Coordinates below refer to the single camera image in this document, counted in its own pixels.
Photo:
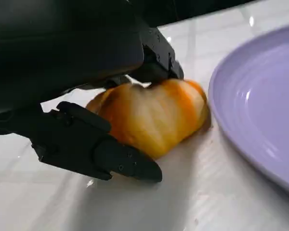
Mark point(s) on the lilac plate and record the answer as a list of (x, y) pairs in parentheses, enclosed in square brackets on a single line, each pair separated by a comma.
[(260, 101)]

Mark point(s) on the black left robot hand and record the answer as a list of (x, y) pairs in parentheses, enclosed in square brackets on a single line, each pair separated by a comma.
[(62, 48)]

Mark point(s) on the orange and white bread roll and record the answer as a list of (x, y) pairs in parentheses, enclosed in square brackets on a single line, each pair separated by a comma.
[(159, 120)]

